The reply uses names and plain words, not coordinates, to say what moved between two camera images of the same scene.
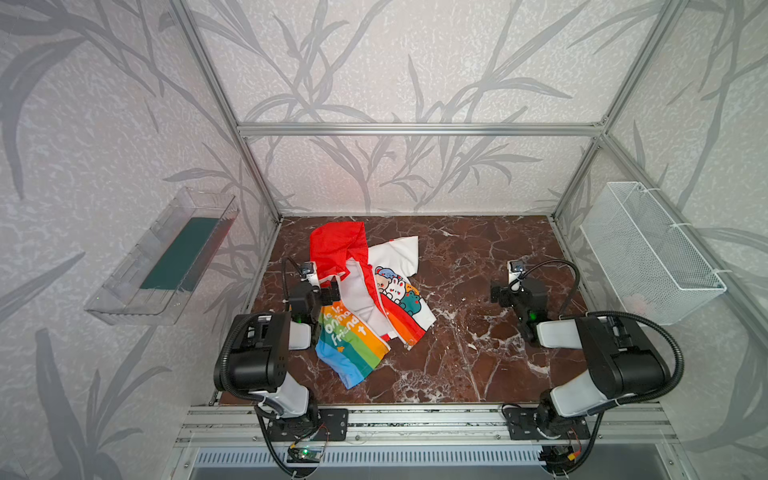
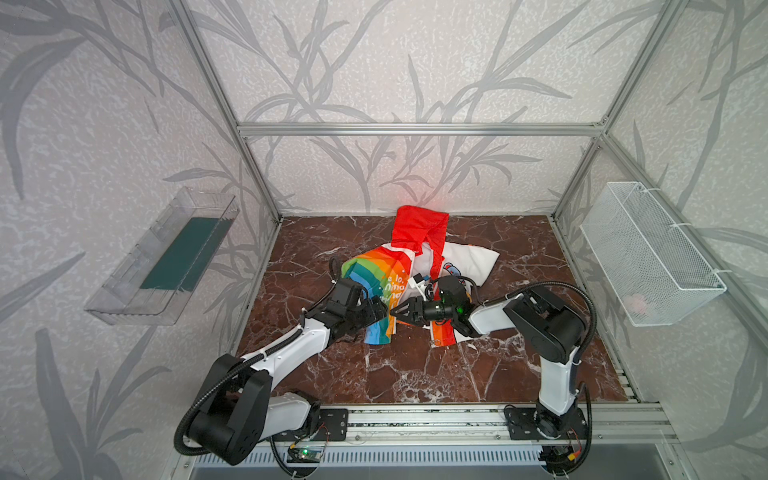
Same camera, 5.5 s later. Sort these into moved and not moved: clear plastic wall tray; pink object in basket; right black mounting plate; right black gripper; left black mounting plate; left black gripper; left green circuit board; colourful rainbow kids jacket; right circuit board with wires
Moved: colourful rainbow kids jacket; left black gripper; right black gripper
Not moved: left green circuit board; right black mounting plate; pink object in basket; right circuit board with wires; left black mounting plate; clear plastic wall tray
